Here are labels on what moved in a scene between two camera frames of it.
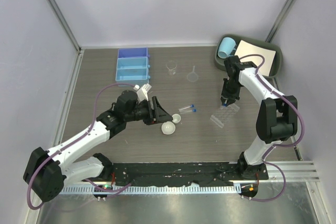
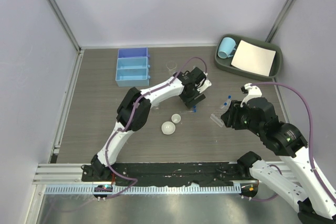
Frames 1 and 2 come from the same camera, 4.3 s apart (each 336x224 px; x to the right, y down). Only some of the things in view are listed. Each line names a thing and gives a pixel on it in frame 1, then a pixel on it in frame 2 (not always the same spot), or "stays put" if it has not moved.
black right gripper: x=232 y=98 -> x=230 y=118
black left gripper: x=160 y=114 -> x=190 y=102
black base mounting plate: x=208 y=174 stays put
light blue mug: x=227 y=46 stays put
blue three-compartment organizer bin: x=132 y=66 stays put
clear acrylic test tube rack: x=223 y=114 stays put
